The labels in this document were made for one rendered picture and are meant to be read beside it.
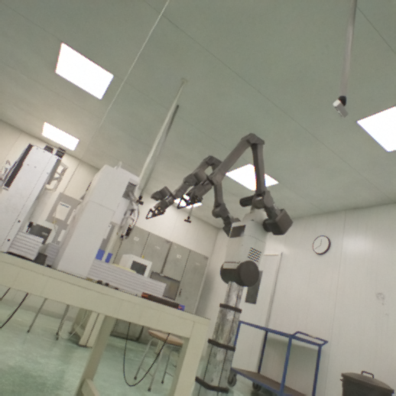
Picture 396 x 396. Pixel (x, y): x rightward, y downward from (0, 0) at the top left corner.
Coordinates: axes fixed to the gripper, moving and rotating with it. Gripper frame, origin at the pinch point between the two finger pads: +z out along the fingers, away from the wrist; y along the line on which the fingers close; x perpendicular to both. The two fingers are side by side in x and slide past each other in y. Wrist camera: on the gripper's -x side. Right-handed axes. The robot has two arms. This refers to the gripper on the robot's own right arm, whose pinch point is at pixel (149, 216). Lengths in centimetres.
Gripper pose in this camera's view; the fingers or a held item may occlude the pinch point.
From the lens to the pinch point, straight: 186.0
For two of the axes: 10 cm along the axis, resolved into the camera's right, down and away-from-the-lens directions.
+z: -6.5, 5.5, -5.2
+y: 5.2, -1.9, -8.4
